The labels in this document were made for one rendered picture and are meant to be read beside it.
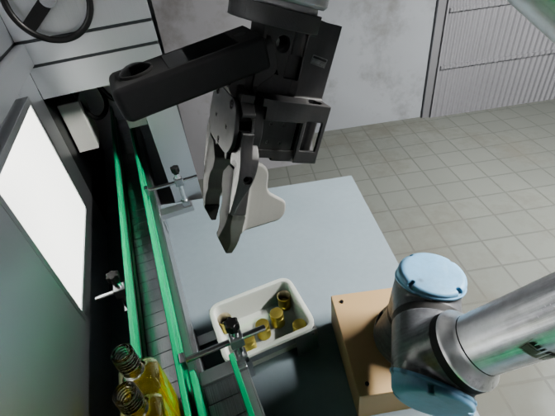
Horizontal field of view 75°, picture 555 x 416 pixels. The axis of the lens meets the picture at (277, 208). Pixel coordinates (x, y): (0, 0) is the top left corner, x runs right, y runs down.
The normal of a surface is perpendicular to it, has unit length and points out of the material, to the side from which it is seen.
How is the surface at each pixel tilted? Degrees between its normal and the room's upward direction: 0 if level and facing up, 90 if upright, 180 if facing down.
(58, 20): 90
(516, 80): 90
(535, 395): 0
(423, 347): 57
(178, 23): 82
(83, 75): 90
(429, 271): 6
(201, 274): 0
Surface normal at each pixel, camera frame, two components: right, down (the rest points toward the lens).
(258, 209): 0.42, 0.37
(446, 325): -0.23, -0.85
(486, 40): 0.11, 0.59
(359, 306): -0.05, -0.76
